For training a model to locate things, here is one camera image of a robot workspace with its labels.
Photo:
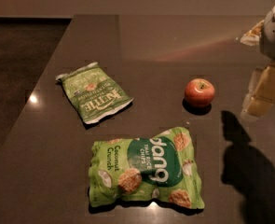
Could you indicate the red apple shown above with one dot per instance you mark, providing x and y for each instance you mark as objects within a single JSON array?
[{"x": 199, "y": 92}]

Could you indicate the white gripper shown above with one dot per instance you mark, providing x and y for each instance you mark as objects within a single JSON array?
[{"x": 274, "y": 34}]

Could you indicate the green Dang rice chips bag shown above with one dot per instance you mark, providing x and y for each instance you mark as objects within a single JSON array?
[{"x": 161, "y": 168}]

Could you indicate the green Kettle chips bag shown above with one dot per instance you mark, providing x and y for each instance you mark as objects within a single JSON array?
[{"x": 92, "y": 93}]

